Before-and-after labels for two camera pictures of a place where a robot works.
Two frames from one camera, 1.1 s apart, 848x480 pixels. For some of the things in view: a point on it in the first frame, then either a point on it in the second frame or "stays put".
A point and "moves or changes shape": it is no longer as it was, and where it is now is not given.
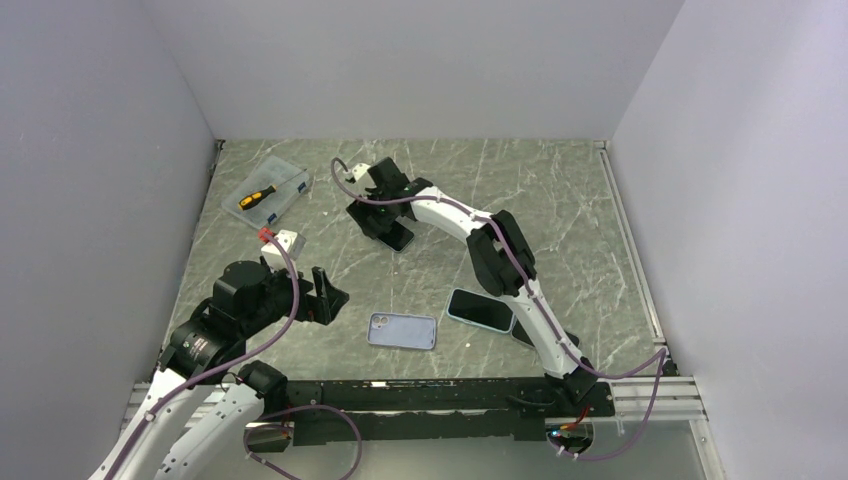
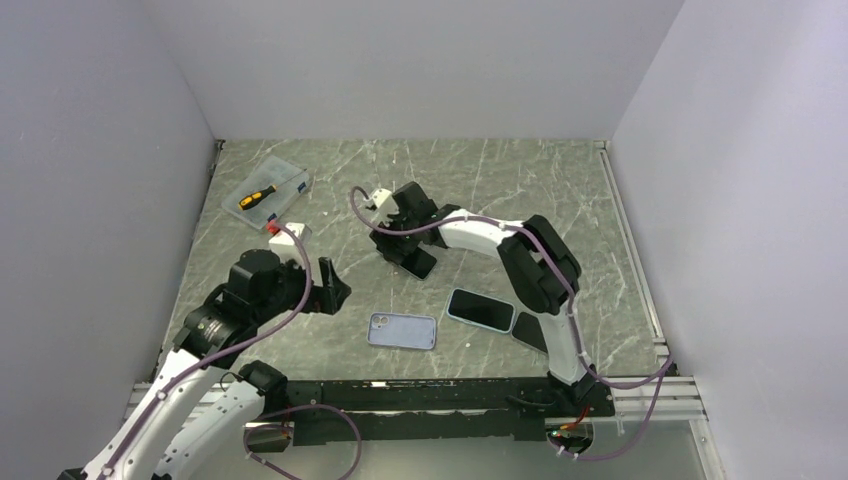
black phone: x=480 y=309 stays put
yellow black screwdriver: x=251 y=199 stays put
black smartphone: x=520 y=334 stays put
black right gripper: x=381 y=223 → x=384 y=240
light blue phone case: x=481 y=310 stays put
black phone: x=398 y=238 moves or changes shape
